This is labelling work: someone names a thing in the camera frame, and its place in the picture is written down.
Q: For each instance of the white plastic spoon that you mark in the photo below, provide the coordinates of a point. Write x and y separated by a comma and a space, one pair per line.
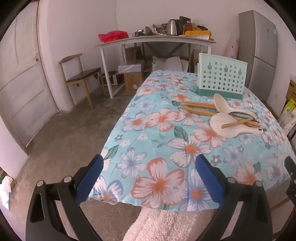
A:
219, 102
219, 122

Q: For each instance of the white sack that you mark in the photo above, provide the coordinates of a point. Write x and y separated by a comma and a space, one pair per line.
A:
166, 62

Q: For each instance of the white paper slip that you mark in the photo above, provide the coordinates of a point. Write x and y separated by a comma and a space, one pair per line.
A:
202, 37

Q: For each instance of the white panel door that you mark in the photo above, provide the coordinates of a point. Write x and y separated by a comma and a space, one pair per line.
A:
23, 81

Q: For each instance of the black snack package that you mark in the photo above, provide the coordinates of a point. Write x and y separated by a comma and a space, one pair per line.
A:
184, 20

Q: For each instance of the metal spoon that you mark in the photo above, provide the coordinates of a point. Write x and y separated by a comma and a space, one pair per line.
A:
238, 114

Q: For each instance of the steel electric kettle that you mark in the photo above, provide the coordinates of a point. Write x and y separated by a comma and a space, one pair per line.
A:
172, 27

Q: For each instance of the long yellow bag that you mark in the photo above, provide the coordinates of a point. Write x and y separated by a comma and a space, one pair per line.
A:
196, 33

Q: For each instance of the pink floral cushion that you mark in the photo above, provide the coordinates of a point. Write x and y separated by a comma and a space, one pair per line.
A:
232, 46

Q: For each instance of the wooden chair dark seat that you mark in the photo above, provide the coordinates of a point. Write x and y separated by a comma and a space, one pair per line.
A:
81, 75

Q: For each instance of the open cardboard box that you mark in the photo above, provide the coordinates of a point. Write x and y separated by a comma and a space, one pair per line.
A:
291, 90

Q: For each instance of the pink fluffy garment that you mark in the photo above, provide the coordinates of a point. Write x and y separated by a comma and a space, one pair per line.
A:
166, 227

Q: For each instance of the white cloth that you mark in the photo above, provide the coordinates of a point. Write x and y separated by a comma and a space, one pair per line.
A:
5, 190

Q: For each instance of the dark yellow bag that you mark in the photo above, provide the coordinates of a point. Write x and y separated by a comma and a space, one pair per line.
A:
200, 28

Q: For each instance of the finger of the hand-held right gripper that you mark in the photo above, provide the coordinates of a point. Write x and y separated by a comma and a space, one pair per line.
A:
291, 169

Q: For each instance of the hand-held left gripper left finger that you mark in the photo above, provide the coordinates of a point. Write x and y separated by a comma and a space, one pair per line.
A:
91, 176

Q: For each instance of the mint green utensil holder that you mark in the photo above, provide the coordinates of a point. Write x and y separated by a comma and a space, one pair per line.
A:
222, 76

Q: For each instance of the black small device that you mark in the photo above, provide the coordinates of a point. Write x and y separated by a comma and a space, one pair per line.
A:
139, 33

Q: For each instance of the silver refrigerator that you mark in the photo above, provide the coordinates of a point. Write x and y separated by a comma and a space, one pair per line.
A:
259, 46

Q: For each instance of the plastic wrapped white box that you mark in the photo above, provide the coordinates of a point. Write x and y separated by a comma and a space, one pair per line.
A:
130, 67

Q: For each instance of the floral blue blanket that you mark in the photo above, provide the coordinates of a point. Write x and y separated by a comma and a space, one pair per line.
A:
161, 139

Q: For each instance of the printed rice bag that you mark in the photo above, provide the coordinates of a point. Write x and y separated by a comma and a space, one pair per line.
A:
289, 115

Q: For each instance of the cooking oil bottle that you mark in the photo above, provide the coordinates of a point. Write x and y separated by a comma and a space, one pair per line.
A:
187, 28

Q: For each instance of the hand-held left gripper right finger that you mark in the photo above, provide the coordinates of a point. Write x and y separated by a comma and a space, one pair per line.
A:
209, 180

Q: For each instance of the red plastic bag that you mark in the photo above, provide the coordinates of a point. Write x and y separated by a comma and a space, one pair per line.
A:
111, 36

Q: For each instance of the white leg table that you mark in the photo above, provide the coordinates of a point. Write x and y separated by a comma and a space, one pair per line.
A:
150, 39

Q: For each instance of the brown cardboard box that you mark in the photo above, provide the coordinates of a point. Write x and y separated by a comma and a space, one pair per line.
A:
133, 81

